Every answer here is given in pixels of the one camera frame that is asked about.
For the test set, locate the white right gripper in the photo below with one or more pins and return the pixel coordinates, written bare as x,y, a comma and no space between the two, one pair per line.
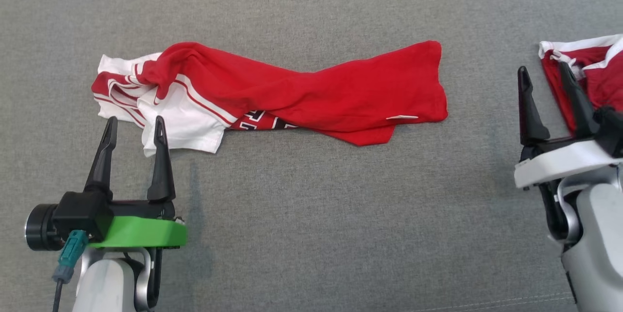
559,161

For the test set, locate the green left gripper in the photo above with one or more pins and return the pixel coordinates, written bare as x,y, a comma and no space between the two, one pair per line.
146,231

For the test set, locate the red shorts with white trim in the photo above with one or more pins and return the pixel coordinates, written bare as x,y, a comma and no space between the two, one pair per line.
606,83

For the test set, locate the red Bulls 23 jersey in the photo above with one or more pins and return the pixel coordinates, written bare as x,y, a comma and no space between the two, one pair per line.
316,93

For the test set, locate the grey fabric sofa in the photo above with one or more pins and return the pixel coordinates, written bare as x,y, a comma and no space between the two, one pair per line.
340,229

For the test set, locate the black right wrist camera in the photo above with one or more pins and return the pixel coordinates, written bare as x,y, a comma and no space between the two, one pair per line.
612,129

